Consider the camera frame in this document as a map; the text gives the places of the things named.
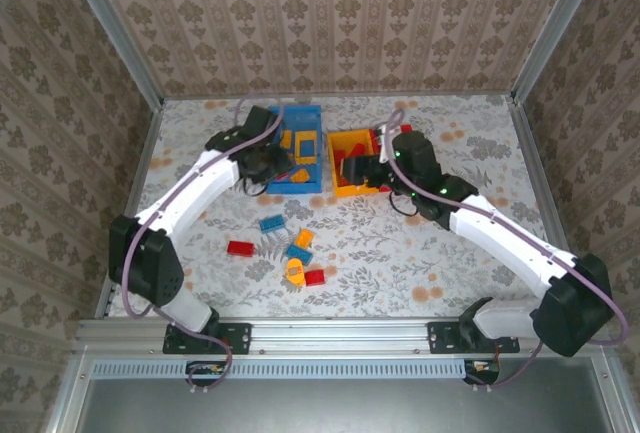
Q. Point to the yellow plastic bin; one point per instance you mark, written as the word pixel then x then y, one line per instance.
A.
pixel 355 191

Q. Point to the long red lego brick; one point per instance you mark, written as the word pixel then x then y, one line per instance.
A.
pixel 241 248
pixel 341 156

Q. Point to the yellow lego brick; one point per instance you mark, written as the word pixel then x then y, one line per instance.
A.
pixel 286 139
pixel 300 176
pixel 304 238

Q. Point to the blue plastic bin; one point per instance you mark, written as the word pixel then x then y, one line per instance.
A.
pixel 295 189

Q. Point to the yellow lego window frame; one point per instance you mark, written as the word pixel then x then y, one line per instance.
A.
pixel 306 133

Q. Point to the red plastic bin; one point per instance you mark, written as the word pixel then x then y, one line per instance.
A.
pixel 405 128

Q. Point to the blue lego brick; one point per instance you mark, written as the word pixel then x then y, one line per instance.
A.
pixel 272 224
pixel 299 254

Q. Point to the red square lego brick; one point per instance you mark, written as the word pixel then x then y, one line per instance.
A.
pixel 316 278

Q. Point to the yellow round lego piece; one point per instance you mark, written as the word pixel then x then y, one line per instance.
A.
pixel 295 275

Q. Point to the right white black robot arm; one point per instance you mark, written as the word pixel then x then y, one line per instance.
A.
pixel 500 233

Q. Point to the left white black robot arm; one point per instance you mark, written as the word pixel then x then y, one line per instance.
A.
pixel 200 188

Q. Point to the grey metal panel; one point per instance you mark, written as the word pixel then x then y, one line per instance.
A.
pixel 340 408

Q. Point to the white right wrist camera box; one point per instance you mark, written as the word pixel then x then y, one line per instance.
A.
pixel 385 145

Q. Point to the aluminium table side rail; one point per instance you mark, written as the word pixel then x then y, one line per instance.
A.
pixel 145 153
pixel 531 153

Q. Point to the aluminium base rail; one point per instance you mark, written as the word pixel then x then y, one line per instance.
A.
pixel 340 335

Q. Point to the aluminium frame post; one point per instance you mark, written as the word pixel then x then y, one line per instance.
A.
pixel 556 28
pixel 114 28

